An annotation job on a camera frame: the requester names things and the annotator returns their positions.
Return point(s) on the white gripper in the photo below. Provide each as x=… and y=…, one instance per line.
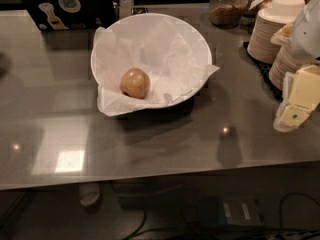
x=306, y=34

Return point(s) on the white paper bowl stack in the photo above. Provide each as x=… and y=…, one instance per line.
x=282, y=11

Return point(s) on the lower stack of paper plates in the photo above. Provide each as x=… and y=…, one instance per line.
x=283, y=63

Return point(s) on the black tray under plates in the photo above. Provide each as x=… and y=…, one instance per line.
x=263, y=70

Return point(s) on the tall stack of paper plates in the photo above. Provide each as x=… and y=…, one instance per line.
x=260, y=46

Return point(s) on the glass jar with grains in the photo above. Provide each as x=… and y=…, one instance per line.
x=226, y=13

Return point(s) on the white paper liner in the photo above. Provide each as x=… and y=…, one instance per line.
x=116, y=60

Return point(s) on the black box under table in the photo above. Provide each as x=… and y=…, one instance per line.
x=215, y=211

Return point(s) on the black laptop with stickers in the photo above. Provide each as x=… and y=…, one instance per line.
x=57, y=15

